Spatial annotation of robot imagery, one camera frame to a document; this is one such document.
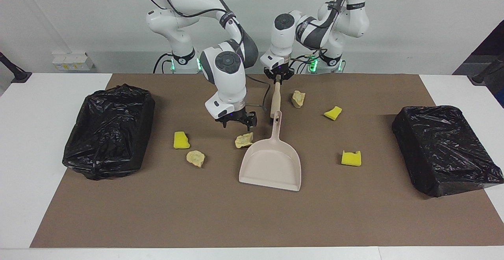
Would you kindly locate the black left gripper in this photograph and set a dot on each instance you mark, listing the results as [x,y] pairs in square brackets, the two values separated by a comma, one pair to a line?
[279,70]

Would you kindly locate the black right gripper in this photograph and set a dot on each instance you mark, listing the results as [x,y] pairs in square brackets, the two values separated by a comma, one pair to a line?
[238,115]

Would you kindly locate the beige foam chunk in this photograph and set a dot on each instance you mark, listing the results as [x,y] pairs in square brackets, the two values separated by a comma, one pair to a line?
[243,140]
[298,99]
[195,158]

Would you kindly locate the beige hand brush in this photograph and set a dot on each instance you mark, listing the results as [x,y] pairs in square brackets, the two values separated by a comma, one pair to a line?
[275,102]

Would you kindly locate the beige plastic dustpan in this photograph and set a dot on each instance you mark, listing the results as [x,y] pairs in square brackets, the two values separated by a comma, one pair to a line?
[271,165]

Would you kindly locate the notched yellow sponge piece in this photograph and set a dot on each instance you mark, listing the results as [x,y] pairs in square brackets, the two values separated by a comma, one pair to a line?
[350,158]

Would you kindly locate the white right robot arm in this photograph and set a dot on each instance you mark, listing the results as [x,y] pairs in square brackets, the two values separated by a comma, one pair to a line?
[230,78]

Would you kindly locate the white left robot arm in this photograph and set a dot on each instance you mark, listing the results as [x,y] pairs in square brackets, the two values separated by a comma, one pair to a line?
[281,39]

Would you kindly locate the black bag lined bin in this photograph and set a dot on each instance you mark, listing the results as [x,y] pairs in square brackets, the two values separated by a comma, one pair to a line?
[106,134]
[441,149]

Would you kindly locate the brown table mat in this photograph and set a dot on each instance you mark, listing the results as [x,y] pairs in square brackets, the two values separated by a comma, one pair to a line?
[252,212]

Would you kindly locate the black stand base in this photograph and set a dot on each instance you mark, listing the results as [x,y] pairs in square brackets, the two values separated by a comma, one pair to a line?
[478,79]
[19,77]

